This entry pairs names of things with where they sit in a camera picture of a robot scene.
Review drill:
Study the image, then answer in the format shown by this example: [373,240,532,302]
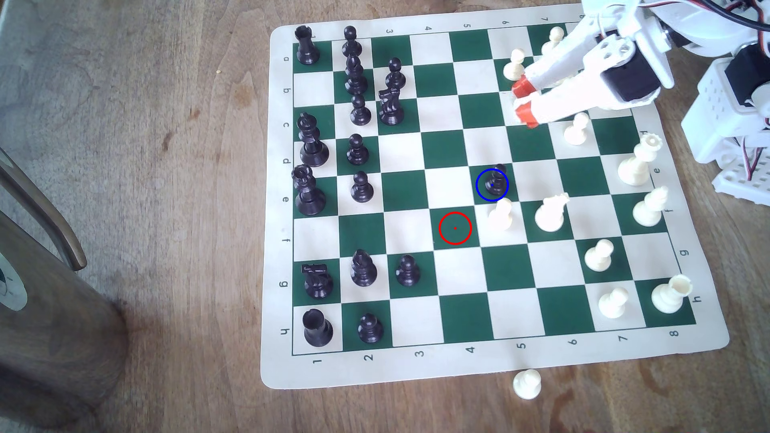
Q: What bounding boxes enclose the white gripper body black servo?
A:
[579,0,676,111]

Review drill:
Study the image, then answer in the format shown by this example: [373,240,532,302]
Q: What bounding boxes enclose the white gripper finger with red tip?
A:
[514,73,608,129]
[512,34,634,98]

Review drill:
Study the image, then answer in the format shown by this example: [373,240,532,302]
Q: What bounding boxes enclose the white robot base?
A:
[681,43,770,206]

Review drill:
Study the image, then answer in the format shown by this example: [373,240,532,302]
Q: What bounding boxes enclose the green white chess mat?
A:
[260,1,730,391]

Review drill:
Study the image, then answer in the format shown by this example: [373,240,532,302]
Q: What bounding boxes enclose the white pawn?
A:
[513,369,542,401]
[584,239,615,273]
[541,26,566,56]
[563,113,591,146]
[503,49,527,82]
[598,286,629,320]
[485,198,513,232]

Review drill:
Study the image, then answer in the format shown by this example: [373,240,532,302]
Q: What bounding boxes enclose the white queen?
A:
[617,134,664,186]

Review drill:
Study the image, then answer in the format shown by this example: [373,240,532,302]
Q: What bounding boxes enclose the white knight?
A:
[534,192,570,233]

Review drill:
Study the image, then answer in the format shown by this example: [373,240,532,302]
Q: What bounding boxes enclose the white bishop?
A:
[632,186,670,227]

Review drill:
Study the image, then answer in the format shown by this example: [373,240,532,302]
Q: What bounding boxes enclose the black knight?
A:
[378,87,405,126]
[301,263,334,299]

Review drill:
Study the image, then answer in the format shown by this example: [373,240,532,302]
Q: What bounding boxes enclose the black bishop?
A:
[351,249,378,287]
[344,55,368,95]

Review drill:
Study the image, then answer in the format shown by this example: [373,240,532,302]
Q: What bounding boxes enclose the white rook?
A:
[651,274,693,315]

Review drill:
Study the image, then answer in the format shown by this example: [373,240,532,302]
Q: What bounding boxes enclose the black rook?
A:
[302,308,334,348]
[294,24,321,66]

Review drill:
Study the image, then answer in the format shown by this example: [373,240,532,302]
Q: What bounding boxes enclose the black king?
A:
[298,112,330,168]

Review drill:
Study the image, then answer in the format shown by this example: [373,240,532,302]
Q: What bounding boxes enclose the black queen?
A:
[291,164,327,217]

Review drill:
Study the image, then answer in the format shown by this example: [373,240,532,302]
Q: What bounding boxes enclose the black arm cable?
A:
[698,0,770,30]

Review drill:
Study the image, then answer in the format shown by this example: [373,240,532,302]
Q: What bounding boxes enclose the red white servo wires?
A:
[735,111,770,180]

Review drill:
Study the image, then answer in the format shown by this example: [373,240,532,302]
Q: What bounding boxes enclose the brown metal pitcher with handle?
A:
[0,147,130,429]

